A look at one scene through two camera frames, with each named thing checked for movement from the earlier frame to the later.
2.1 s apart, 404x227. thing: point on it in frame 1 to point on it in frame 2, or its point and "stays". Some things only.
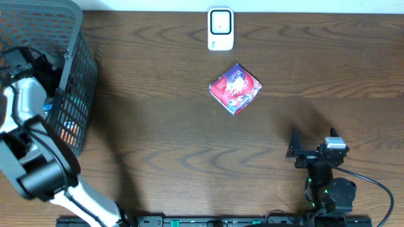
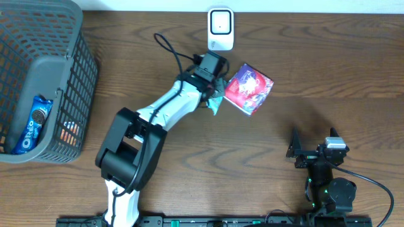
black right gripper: [307, 157] stays
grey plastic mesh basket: [57, 25] stays
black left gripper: [19, 58] to [217, 87]
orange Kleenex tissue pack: [69, 132] stays
